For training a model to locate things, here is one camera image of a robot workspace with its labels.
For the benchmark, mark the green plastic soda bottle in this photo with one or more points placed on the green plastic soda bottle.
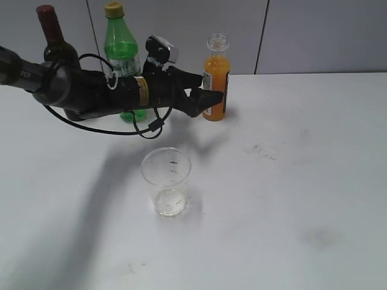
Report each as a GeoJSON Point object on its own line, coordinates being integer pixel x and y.
{"type": "Point", "coordinates": [120, 46]}

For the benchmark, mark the dark red wine bottle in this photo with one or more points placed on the dark red wine bottle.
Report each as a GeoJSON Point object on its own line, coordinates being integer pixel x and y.
{"type": "Point", "coordinates": [56, 45]}

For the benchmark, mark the transparent plastic cup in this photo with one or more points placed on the transparent plastic cup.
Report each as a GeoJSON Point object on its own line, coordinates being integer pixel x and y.
{"type": "Point", "coordinates": [166, 172]}

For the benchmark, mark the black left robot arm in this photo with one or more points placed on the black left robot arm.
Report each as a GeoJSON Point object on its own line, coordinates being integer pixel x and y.
{"type": "Point", "coordinates": [20, 73]}

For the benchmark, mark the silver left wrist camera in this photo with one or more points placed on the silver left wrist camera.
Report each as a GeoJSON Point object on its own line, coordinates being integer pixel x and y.
{"type": "Point", "coordinates": [160, 51]}

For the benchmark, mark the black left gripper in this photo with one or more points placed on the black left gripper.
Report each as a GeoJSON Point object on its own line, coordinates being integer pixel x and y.
{"type": "Point", "coordinates": [166, 89]}

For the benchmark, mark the NFC orange juice bottle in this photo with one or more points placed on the NFC orange juice bottle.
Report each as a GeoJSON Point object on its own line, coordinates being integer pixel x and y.
{"type": "Point", "coordinates": [216, 74]}

